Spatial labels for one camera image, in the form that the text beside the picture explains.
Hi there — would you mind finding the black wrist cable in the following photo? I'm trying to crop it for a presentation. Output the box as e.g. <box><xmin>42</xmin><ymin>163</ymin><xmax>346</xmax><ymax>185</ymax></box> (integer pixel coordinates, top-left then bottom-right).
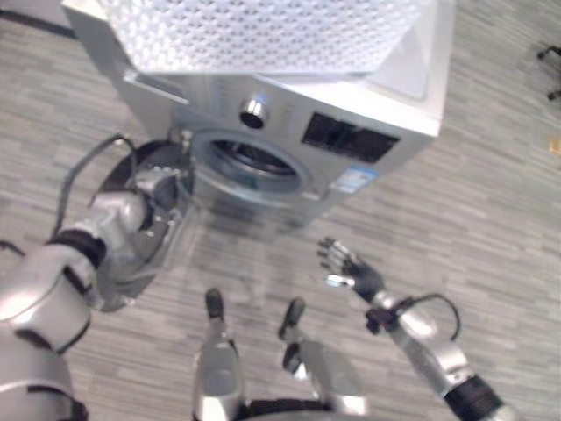
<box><xmin>394</xmin><ymin>292</ymin><xmax>461</xmax><ymax>341</ymax></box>
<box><xmin>51</xmin><ymin>133</ymin><xmax>138</xmax><ymax>240</ymax></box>

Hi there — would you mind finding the silver front-load washing machine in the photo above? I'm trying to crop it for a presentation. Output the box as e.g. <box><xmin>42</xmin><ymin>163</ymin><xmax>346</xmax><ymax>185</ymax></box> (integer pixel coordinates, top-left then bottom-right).
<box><xmin>62</xmin><ymin>0</ymin><xmax>456</xmax><ymax>240</ymax></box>

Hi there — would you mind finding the black robot torso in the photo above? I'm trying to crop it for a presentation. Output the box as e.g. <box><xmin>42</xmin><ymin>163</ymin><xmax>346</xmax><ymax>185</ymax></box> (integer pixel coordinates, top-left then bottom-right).
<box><xmin>236</xmin><ymin>397</ymin><xmax>338</xmax><ymax>421</ymax></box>

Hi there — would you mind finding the round washer door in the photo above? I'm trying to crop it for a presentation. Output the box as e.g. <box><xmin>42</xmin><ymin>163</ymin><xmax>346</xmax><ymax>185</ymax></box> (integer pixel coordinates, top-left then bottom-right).
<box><xmin>89</xmin><ymin>129</ymin><xmax>198</xmax><ymax>313</ymax></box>

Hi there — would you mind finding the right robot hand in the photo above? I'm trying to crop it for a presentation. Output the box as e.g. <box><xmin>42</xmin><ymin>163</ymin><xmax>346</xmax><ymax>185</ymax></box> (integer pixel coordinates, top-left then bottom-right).
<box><xmin>316</xmin><ymin>237</ymin><xmax>387</xmax><ymax>303</ymax></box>

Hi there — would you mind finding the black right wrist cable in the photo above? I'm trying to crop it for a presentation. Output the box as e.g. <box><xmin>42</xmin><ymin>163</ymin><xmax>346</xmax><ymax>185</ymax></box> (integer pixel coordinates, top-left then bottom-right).
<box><xmin>394</xmin><ymin>292</ymin><xmax>461</xmax><ymax>341</ymax></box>

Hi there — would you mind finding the black office chair base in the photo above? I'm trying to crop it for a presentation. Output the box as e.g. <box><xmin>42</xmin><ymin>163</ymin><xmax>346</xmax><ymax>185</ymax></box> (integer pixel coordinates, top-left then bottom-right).
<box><xmin>536</xmin><ymin>42</ymin><xmax>561</xmax><ymax>101</ymax></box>

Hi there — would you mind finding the left silver robot leg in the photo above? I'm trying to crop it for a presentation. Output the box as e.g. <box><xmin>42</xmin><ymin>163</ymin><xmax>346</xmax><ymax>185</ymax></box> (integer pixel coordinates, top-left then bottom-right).
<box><xmin>192</xmin><ymin>288</ymin><xmax>246</xmax><ymax>421</ymax></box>

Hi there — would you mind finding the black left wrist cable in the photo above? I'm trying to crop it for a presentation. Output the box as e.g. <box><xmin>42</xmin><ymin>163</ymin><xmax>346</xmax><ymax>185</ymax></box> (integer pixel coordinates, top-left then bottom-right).
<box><xmin>51</xmin><ymin>133</ymin><xmax>138</xmax><ymax>240</ymax></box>

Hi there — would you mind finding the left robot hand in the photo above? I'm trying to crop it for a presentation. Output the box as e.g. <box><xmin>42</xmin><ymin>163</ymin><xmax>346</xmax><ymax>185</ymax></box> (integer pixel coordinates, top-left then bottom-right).
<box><xmin>133</xmin><ymin>165</ymin><xmax>184</xmax><ymax>220</ymax></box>

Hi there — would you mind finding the white perforated laundry basket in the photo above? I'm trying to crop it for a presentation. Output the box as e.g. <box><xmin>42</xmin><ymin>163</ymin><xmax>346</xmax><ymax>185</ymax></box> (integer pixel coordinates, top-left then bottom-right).
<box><xmin>103</xmin><ymin>0</ymin><xmax>438</xmax><ymax>76</ymax></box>

